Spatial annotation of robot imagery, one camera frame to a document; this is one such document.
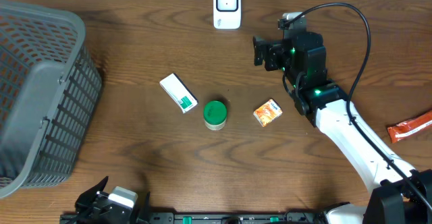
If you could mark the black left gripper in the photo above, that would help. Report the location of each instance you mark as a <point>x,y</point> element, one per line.
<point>84,200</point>

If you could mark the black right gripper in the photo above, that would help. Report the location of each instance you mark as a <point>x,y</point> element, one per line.
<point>273,48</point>

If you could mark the orange juice carton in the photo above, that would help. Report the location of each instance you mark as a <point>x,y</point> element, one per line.
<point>267,112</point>

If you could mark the green lidded jar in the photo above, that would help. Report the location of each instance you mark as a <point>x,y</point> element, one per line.
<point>215,115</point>

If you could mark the red Top candy bar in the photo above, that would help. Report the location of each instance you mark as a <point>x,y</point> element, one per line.
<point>409,127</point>

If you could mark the white green medicine box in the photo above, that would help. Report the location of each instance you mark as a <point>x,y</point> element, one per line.
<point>180,94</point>

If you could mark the white barcode scanner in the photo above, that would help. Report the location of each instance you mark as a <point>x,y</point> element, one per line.
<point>227,14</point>

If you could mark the grey plastic basket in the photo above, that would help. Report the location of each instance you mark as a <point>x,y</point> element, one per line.
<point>50,88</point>

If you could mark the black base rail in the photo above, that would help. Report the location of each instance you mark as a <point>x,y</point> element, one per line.
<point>191,218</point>

